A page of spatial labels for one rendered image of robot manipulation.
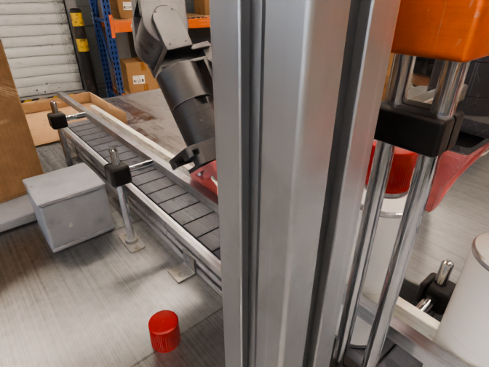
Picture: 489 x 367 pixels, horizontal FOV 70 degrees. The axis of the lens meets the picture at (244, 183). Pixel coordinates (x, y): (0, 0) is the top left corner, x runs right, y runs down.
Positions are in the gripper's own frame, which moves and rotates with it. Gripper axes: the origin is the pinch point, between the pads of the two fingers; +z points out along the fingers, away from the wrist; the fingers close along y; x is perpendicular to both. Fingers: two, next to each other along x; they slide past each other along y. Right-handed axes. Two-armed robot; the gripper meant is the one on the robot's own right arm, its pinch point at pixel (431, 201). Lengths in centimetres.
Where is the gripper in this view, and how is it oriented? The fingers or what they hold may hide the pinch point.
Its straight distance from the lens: 36.5
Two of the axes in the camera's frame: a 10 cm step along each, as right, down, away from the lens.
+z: 0.0, 8.6, 5.0
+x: -7.7, 3.2, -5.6
